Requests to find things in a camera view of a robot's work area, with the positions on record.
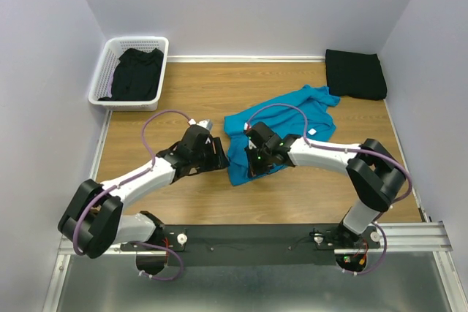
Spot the blue t-shirt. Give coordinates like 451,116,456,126
224,85,340,186

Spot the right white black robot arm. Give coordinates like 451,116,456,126
244,122,410,248

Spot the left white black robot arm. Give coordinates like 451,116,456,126
58,120,229,259

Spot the black t-shirt in basket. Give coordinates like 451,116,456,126
99,48,164,102

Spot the white plastic laundry basket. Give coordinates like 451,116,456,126
88,36,169,112

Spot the folded black t-shirt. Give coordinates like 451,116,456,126
325,49,388,101

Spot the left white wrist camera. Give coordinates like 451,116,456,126
188,118,213,132

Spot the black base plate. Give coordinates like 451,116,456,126
121,224,380,274

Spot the aluminium frame rail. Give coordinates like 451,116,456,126
42,110,468,312

